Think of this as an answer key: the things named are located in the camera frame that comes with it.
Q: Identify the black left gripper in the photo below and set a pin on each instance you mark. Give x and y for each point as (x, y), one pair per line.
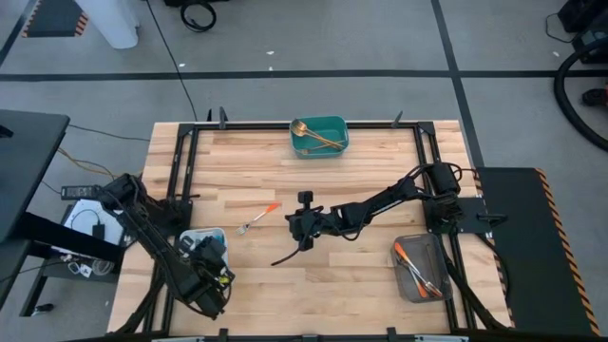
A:
(211, 261)

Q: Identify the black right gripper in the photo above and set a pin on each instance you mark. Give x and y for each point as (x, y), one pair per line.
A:
(309, 223)

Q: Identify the gold fork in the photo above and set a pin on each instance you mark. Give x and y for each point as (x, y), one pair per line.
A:
(328, 141)
(298, 126)
(306, 151)

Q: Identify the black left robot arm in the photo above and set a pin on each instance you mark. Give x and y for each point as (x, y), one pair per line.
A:
(152, 242)

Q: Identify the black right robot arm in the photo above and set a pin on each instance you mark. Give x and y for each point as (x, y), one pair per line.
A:
(404, 195)

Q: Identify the yellow tape strip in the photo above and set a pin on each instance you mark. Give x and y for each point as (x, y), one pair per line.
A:
(223, 280)

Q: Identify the white plastic bin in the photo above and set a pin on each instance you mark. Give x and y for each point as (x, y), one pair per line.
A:
(199, 233)

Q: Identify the teal plastic bin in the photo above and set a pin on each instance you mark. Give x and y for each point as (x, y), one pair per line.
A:
(328, 128)

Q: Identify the small black charger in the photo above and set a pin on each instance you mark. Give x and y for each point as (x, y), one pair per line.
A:
(98, 231)

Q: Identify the grey translucent plastic bin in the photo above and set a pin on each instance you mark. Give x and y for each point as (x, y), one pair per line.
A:
(434, 252)

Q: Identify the white paper sheet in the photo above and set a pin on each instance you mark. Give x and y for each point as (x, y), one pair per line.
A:
(81, 218)

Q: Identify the black power adapter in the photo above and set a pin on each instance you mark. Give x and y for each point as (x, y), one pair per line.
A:
(78, 192)

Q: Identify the black desk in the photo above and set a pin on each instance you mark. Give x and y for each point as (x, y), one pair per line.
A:
(28, 161)

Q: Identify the hazard-striped black platform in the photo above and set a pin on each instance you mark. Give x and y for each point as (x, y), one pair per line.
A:
(537, 275)

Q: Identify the hazard-striped black floor mat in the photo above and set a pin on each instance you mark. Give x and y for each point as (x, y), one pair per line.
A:
(52, 16)

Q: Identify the black shoe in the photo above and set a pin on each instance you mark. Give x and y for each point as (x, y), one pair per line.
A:
(594, 97)

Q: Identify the black equipment case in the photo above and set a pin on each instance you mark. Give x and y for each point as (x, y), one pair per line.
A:
(589, 19)

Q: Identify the white pedestal column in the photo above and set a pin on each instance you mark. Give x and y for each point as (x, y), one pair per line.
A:
(111, 24)

